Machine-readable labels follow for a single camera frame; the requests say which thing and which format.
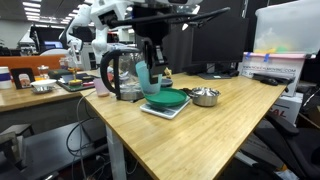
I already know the black low platform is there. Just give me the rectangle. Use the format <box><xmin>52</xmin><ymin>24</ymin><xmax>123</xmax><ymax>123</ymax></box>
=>
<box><xmin>0</xmin><ymin>118</ymin><xmax>109</xmax><ymax>180</ymax></box>

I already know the black picture frame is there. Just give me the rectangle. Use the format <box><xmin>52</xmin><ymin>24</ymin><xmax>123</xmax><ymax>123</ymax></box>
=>
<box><xmin>10</xmin><ymin>67</ymin><xmax>36</xmax><ymax>90</ymax></box>

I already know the grey kettle power cable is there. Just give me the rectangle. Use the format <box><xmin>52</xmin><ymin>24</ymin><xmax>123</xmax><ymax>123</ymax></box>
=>
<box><xmin>65</xmin><ymin>89</ymin><xmax>111</xmax><ymax>180</ymax></box>

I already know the green plastic plate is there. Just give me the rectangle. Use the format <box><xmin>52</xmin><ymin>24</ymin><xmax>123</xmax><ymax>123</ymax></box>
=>
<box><xmin>144</xmin><ymin>87</ymin><xmax>188</xmax><ymax>108</ymax></box>

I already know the translucent blue plastic cup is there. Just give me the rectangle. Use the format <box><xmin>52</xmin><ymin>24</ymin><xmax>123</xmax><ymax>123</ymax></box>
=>
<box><xmin>135</xmin><ymin>60</ymin><xmax>164</xmax><ymax>96</ymax></box>

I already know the glass jar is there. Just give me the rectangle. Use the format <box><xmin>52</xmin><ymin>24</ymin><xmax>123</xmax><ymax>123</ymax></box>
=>
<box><xmin>37</xmin><ymin>64</ymin><xmax>50</xmax><ymax>80</ymax></box>

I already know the yellow stacking toy with peg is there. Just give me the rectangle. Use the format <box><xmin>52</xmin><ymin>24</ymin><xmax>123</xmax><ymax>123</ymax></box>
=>
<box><xmin>68</xmin><ymin>67</ymin><xmax>84</xmax><ymax>87</ymax></box>

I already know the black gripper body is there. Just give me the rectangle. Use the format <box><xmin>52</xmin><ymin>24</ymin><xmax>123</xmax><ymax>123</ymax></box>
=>
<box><xmin>132</xmin><ymin>4</ymin><xmax>172</xmax><ymax>48</ymax></box>

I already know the glass kettle with black handle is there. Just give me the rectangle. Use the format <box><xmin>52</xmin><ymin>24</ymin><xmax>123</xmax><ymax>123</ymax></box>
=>
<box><xmin>100</xmin><ymin>47</ymin><xmax>148</xmax><ymax>102</ymax></box>

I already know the black office chair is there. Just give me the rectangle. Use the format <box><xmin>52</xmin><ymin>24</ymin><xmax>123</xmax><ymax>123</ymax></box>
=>
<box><xmin>239</xmin><ymin>111</ymin><xmax>320</xmax><ymax>180</ymax></box>

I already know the small stainless steel pot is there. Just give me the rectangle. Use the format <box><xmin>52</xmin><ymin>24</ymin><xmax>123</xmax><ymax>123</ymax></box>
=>
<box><xmin>182</xmin><ymin>86</ymin><xmax>222</xmax><ymax>108</ymax></box>

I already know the white mug blue stripe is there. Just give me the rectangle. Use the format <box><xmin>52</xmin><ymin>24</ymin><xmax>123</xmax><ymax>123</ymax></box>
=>
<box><xmin>0</xmin><ymin>66</ymin><xmax>13</xmax><ymax>90</ymax></box>

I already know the small metal saucer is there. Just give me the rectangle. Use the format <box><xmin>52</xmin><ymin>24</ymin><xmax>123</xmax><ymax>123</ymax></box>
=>
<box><xmin>32</xmin><ymin>86</ymin><xmax>54</xmax><ymax>95</ymax></box>

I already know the translucent storage bin pink lid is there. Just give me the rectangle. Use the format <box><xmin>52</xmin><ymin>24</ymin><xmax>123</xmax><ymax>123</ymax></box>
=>
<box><xmin>243</xmin><ymin>0</ymin><xmax>320</xmax><ymax>61</ymax></box>

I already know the white digital kitchen scale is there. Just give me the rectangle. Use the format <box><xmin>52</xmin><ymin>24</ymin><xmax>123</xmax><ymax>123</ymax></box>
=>
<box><xmin>139</xmin><ymin>98</ymin><xmax>192</xmax><ymax>120</ymax></box>

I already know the white desk leg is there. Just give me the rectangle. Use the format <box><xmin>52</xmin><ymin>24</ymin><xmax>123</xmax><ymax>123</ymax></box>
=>
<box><xmin>105</xmin><ymin>124</ymin><xmax>128</xmax><ymax>180</ymax></box>

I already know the black keyboard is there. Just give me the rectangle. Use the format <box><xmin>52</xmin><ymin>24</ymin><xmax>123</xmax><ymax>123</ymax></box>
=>
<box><xmin>252</xmin><ymin>73</ymin><xmax>296</xmax><ymax>85</ymax></box>

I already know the black computer mouse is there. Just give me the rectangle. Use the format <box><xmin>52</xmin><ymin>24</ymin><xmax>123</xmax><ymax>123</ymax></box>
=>
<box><xmin>260</xmin><ymin>77</ymin><xmax>279</xmax><ymax>87</ymax></box>

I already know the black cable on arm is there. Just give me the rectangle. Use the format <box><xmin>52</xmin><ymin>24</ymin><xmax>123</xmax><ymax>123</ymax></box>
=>
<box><xmin>108</xmin><ymin>6</ymin><xmax>232</xmax><ymax>30</ymax></box>

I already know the orange partition panel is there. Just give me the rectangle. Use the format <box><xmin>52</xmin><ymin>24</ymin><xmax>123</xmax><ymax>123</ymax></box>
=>
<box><xmin>0</xmin><ymin>54</ymin><xmax>66</xmax><ymax>76</ymax></box>

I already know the dark grey tray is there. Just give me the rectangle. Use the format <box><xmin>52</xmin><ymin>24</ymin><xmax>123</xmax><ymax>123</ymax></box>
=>
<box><xmin>56</xmin><ymin>72</ymin><xmax>101</xmax><ymax>93</ymax></box>

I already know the white printed cardboard box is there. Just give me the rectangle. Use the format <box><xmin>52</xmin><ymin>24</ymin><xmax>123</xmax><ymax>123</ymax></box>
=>
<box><xmin>238</xmin><ymin>56</ymin><xmax>308</xmax><ymax>98</ymax></box>

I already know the black computer monitor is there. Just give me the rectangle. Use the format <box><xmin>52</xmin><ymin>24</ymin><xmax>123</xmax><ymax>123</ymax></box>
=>
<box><xmin>184</xmin><ymin>12</ymin><xmax>250</xmax><ymax>80</ymax></box>

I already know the white box red lettering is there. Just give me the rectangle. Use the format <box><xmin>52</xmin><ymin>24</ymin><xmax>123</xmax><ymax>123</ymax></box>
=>
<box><xmin>266</xmin><ymin>93</ymin><xmax>304</xmax><ymax>126</ymax></box>

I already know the translucent pink plastic cup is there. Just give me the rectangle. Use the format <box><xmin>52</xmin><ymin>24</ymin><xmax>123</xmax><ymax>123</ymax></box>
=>
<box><xmin>93</xmin><ymin>77</ymin><xmax>111</xmax><ymax>98</ymax></box>

